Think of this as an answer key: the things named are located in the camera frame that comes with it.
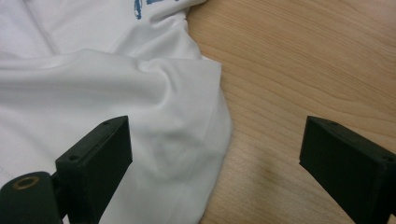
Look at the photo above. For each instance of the white shirt with blue print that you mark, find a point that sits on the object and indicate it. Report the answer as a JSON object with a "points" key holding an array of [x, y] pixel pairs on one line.
{"points": [[102, 93]]}

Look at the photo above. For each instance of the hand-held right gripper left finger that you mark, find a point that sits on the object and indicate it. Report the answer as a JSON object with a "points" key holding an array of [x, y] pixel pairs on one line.
{"points": [[93, 168]]}

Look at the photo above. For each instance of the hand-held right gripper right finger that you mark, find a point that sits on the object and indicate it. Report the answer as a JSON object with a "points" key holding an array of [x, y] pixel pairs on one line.
{"points": [[351, 165]]}

